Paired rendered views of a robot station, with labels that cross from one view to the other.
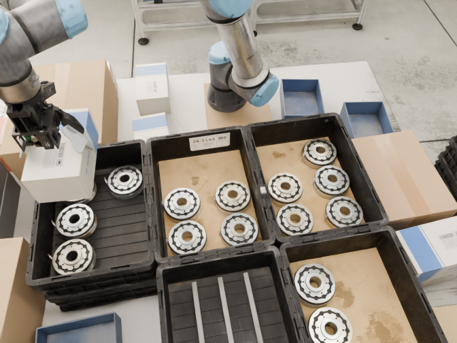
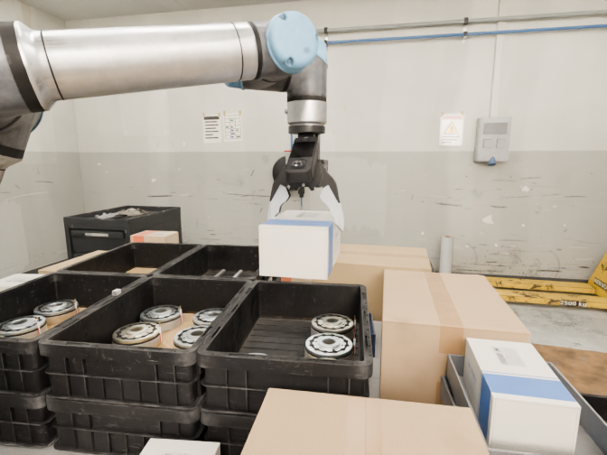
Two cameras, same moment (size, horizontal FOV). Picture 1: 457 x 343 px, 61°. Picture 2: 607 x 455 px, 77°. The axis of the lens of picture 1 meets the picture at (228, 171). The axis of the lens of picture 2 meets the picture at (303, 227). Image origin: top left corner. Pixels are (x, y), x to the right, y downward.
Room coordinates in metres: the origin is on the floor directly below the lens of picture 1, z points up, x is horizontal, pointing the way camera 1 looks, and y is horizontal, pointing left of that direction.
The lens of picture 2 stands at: (1.24, 0.61, 1.26)
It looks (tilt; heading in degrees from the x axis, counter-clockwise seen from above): 10 degrees down; 198
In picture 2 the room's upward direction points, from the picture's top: straight up
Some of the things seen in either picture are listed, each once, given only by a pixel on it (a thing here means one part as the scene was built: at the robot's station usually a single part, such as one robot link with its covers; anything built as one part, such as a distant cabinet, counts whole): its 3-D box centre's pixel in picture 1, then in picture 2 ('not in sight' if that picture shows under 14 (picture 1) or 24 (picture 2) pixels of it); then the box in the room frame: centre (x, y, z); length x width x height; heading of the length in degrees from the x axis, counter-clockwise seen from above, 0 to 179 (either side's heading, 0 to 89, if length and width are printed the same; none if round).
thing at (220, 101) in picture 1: (226, 88); not in sight; (1.06, 0.01, 0.83); 0.15 x 0.15 x 0.10
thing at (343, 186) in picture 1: (332, 180); (20, 324); (0.64, -0.31, 0.86); 0.10 x 0.10 x 0.01
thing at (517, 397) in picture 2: not in sight; (511, 389); (0.55, 0.77, 0.85); 0.20 x 0.12 x 0.09; 6
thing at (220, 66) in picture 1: (227, 63); not in sight; (1.05, 0.00, 0.95); 0.13 x 0.12 x 0.14; 43
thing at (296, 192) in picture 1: (285, 187); not in sight; (0.61, -0.17, 0.86); 0.10 x 0.10 x 0.01
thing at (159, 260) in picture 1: (205, 188); (166, 310); (0.57, 0.06, 0.92); 0.40 x 0.30 x 0.02; 10
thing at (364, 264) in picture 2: not in sight; (371, 279); (-0.15, 0.43, 0.80); 0.40 x 0.30 x 0.20; 94
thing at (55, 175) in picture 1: (64, 154); (304, 240); (0.55, 0.38, 1.10); 0.20 x 0.12 x 0.09; 6
